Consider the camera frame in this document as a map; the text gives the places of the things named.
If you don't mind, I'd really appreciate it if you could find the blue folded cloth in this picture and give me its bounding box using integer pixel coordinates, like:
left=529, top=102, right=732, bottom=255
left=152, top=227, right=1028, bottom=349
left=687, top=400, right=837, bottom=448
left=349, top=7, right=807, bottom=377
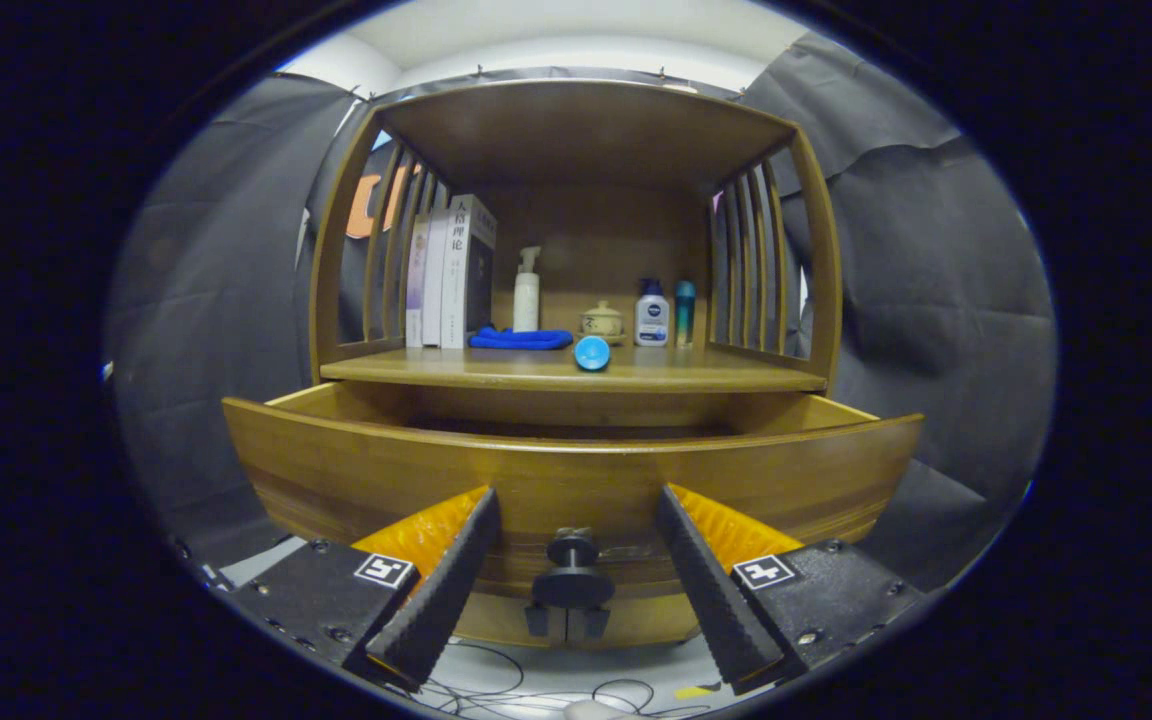
left=468, top=325, right=575, bottom=351

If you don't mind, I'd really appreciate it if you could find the wooden cabinet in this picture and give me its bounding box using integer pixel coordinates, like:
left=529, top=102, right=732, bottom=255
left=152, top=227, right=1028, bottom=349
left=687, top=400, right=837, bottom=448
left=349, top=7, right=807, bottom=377
left=221, top=78, right=927, bottom=649

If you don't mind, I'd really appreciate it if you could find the beige lidded teacup with saucer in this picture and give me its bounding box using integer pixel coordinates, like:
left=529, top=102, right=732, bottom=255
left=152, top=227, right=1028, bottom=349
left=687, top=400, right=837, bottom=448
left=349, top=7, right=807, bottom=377
left=579, top=300, right=627, bottom=346

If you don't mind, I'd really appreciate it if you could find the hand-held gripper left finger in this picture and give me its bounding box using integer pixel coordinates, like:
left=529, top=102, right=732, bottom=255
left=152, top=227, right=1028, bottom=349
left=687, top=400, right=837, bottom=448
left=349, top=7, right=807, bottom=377
left=226, top=485, right=503, bottom=693

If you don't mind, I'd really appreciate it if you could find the wooden cabinet door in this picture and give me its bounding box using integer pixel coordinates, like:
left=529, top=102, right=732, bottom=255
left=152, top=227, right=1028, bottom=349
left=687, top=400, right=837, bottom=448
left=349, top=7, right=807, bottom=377
left=453, top=590, right=569, bottom=647
left=566, top=595, right=702, bottom=649

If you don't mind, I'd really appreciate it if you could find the wooden countertop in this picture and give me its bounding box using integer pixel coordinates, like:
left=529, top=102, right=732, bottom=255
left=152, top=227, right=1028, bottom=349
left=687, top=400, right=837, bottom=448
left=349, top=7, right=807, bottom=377
left=319, top=343, right=829, bottom=394

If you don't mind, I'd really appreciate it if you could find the white book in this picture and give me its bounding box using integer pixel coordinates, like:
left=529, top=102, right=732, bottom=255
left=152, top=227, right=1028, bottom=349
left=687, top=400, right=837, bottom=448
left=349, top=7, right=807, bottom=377
left=421, top=208, right=452, bottom=348

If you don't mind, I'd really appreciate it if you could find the white lotion bottle blue cap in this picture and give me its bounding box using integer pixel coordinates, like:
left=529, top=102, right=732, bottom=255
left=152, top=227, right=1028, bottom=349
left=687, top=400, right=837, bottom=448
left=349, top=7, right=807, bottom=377
left=634, top=278, right=671, bottom=348

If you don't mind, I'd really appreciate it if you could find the thin black floor cable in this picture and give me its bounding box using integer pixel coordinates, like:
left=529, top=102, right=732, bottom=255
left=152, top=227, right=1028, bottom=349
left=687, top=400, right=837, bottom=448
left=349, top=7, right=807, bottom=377
left=406, top=640, right=657, bottom=719

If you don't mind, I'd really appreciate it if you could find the dark cover book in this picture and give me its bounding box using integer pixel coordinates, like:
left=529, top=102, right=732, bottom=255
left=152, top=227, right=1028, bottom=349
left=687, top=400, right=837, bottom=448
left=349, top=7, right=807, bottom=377
left=439, top=194, right=498, bottom=350

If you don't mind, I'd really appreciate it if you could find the white pump bottle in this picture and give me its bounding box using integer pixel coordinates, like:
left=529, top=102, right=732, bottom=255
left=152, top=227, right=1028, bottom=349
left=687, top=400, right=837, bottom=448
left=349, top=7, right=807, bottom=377
left=513, top=246, right=543, bottom=333

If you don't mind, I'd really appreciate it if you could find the black drawer knob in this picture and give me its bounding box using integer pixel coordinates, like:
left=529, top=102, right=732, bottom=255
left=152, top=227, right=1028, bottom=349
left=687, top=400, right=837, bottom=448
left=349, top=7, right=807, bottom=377
left=532, top=527, right=617, bottom=609

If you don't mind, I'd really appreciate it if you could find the pale pink book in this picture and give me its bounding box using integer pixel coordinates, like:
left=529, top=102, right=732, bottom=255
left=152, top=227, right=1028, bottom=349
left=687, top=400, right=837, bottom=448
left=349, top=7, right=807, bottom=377
left=404, top=218, right=431, bottom=349

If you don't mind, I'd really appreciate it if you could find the wooden drawer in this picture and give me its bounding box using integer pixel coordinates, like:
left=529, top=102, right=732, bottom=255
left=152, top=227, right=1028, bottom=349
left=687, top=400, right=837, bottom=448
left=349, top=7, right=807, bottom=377
left=221, top=380, right=927, bottom=601

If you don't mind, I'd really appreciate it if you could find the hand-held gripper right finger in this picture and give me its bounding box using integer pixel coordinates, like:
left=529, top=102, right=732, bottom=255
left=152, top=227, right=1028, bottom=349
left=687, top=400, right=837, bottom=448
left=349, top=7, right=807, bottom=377
left=656, top=483, right=927, bottom=696

